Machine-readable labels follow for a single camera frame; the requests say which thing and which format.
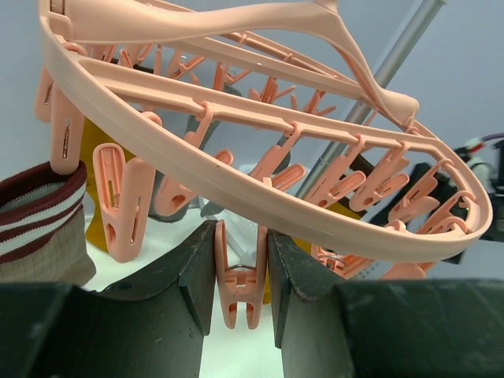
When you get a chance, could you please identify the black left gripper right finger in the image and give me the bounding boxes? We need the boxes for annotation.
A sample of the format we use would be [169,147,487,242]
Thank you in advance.
[267,231,503,377]

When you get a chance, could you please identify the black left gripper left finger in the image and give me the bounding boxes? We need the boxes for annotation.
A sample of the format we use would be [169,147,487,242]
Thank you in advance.
[1,220,216,377]

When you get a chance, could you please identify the mustard brown striped sock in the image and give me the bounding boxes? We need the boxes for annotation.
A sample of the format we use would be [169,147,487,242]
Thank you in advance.
[261,151,375,304]

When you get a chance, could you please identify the grey sock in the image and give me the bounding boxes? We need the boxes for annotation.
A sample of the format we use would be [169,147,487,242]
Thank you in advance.
[147,84,243,224]
[200,134,294,217]

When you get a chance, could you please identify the maroon white striped sock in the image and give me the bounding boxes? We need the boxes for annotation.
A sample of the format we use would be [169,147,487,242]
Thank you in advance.
[1,162,96,287]

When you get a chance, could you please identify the pink round clip hanger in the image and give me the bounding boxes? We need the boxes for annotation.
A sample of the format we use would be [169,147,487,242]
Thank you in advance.
[33,0,494,331]

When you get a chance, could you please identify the white plastic basket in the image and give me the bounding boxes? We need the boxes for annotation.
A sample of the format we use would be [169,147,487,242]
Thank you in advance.
[216,210,390,280]

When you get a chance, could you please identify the white drying rack stand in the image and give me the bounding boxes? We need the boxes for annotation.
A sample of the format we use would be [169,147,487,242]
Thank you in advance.
[196,0,450,261]

